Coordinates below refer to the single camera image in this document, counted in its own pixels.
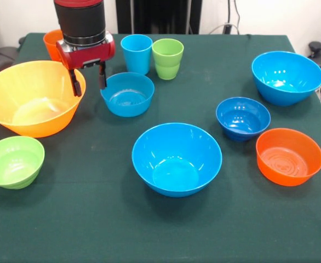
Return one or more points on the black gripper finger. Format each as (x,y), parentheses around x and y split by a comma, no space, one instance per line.
(77,87)
(102,79)

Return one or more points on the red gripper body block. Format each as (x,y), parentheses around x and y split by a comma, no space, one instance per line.
(89,54)

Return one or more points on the large yellow-orange bowl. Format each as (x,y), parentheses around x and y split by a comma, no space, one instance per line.
(34,120)

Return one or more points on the green cup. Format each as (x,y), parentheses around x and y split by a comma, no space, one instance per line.
(167,63)

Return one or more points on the large light blue bowl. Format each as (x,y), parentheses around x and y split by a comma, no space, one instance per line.
(286,82)
(177,164)

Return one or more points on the dark blue bowl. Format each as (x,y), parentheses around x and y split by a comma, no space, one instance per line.
(242,120)

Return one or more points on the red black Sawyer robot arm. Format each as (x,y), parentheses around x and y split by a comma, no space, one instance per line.
(81,22)

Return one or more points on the medium blue ribbed bowl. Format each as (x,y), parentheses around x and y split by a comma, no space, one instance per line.
(127,104)

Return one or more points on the orange-red cup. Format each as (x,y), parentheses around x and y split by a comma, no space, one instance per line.
(52,43)

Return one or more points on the light blue cup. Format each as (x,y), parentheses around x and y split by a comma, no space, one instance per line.
(136,60)

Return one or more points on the green bowl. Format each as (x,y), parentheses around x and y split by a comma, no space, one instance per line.
(14,164)

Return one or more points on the dark green table cloth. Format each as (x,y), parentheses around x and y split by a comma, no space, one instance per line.
(94,219)

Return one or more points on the orange-red ribbed bowl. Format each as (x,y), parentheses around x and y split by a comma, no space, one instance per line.
(289,157)

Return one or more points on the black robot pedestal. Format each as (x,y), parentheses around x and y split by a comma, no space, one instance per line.
(155,16)

